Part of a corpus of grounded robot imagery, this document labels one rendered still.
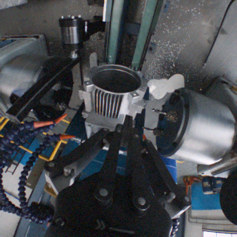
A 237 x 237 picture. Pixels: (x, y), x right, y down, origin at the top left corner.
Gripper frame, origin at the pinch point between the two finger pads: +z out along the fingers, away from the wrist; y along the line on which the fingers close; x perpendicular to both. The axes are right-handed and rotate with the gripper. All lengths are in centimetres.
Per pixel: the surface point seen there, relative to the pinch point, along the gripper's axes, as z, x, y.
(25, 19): 28, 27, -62
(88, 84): 9.6, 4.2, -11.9
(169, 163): 140, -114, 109
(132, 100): 9.4, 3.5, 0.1
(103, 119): 10.6, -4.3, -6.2
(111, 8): 15.5, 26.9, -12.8
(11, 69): 8.1, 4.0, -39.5
